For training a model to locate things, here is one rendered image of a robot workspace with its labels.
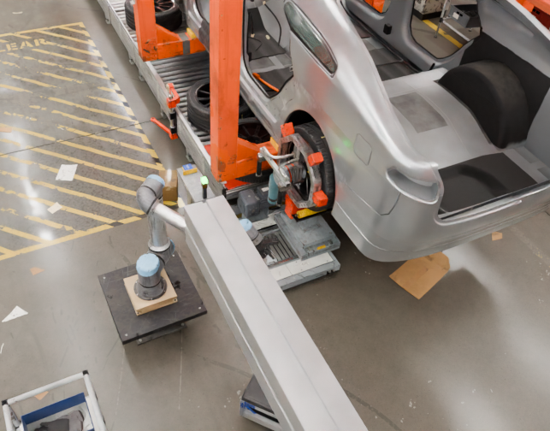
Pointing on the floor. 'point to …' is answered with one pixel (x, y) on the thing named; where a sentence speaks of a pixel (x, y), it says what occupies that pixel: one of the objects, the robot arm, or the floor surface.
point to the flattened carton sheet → (422, 273)
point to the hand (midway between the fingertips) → (276, 259)
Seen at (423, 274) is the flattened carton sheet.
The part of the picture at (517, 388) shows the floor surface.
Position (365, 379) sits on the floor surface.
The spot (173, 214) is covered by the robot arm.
